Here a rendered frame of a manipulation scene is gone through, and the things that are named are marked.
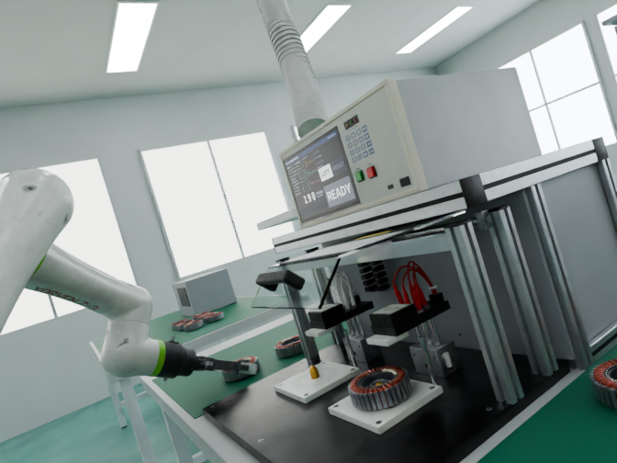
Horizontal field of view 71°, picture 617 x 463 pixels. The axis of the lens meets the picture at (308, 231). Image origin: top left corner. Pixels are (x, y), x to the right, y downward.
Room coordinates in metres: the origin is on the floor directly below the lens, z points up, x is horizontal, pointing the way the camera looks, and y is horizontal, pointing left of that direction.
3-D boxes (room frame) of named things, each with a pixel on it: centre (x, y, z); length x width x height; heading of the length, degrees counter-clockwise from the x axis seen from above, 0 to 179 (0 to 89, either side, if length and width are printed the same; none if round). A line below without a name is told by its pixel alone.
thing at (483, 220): (0.97, -0.13, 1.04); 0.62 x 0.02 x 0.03; 30
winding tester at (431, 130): (1.03, -0.26, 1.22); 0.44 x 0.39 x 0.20; 30
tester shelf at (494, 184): (1.04, -0.25, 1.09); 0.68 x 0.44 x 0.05; 30
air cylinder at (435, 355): (0.85, -0.16, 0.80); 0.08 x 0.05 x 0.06; 30
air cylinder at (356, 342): (1.06, -0.04, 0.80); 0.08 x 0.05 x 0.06; 30
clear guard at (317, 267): (0.75, -0.06, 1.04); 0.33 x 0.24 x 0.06; 120
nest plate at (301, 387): (0.98, 0.08, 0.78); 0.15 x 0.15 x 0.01; 30
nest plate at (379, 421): (0.78, -0.04, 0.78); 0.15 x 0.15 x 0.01; 30
